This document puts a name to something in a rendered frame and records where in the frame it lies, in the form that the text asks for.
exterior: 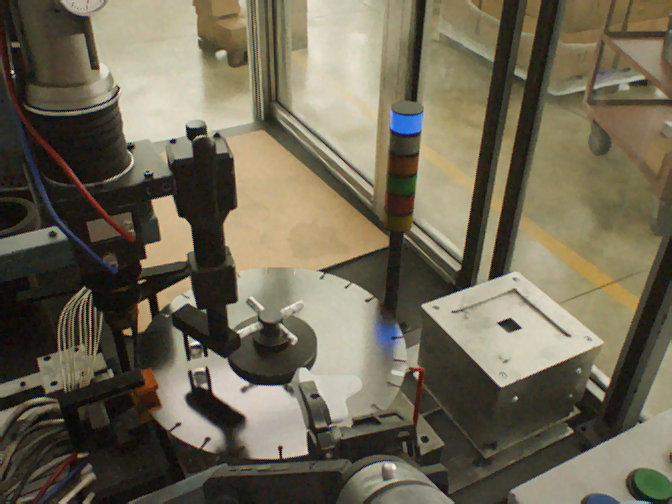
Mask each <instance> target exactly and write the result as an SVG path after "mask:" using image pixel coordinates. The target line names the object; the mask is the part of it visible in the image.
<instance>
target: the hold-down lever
mask: <svg viewBox="0 0 672 504"><path fill-rule="evenodd" d="M192 151H193V159H194V166H195V171H196V173H197V174H198V175H199V176H200V179H201V188H202V197H203V206H204V215H205V219H206V220H208V221H214V220H216V219H217V218H218V211H217V201H216V191H215V181H214V175H215V173H216V171H217V154H216V143H215V140H214V139H213V138H212V137H210V136H208V135H200V136H197V137H196V138H195V139H194V140H193V142H192Z"/></svg>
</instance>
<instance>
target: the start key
mask: <svg viewBox="0 0 672 504"><path fill-rule="evenodd" d="M631 484H632V487H634V489H635V490H636V493H637V494H638V495H639V496H640V497H641V498H643V499H644V500H646V501H648V502H651V503H654V504H664V503H667V502H669V501H670V499H671V497H672V484H671V482H670V481H669V479H668V478H667V477H666V476H665V475H664V474H662V473H661V472H659V471H657V470H654V469H650V468H643V469H640V470H638V471H637V472H636V473H634V475H633V477H632V480H631Z"/></svg>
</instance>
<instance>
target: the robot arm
mask: <svg viewBox="0 0 672 504"><path fill-rule="evenodd" d="M291 385H292V388H293V390H294V393H295V396H296V400H297V402H298V404H299V407H300V410H301V414H303V419H304V423H305V426H306V429H307V430H311V431H308V432H307V445H308V453H309V460H310V461H302V462H285V463H269V464H252V465H234V466H221V467H219V468H218V469H217V470H216V471H215V472H214V474H213V475H212V476H211V477H209V478H208V479H207V480H206V481H205V482H204V484H203V491H204V497H205V504H455V503H454V502H453V501H452V500H451V499H450V497H449V482H448V481H449V480H448V471H447V468H446V467H444V466H443V465H442V464H441V463H438V464H432V465H428V466H423V467H422V460H421V453H420V446H419V445H418V441H417V433H416V425H415V424H414V423H413V422H412V420H411V419H409V418H408V417H407V416H405V415H404V414H403V413H402V412H400V411H399V410H398V409H396V408H391V409H386V410H381V411H376V412H371V413H368V414H363V415H358V416H353V417H352V425H347V426H344V427H339V428H338V427H337V426H332V427H329V426H330V425H336V424H339V422H342V421H343V420H344V419H345V418H346V417H347V415H348V410H347V407H346V404H345V401H346V399H347V398H349V397H350V396H352V395H353V394H355V393H356V392H358V391H359V390H360V389H361V388H362V384H361V381H360V380H359V379H358V378H357V377H355V376H352V375H314V374H312V373H311V372H309V371H308V369H306V368H302V369H297V370H296V372H295V374H294V376H293V379H292V381H291ZM393 415H397V416H398V417H399V418H400V419H402V420H400V422H395V420H394V419H393V420H388V421H384V420H383V419H382V418H383V417H388V416H393ZM412 440H413V442H412ZM413 445H414V450H413ZM414 453H415V457H412V456H414Z"/></svg>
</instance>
